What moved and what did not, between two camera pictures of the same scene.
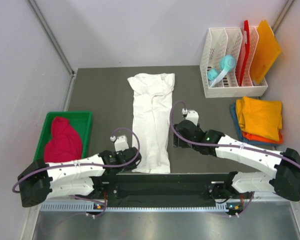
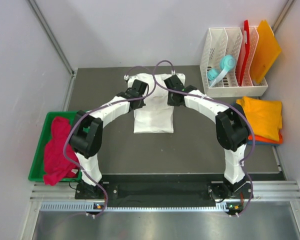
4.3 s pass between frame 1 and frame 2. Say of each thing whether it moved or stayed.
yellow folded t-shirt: stayed
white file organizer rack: stayed
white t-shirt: moved
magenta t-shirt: stayed
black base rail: stayed
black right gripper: moved
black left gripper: moved
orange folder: stayed
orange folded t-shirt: stayed
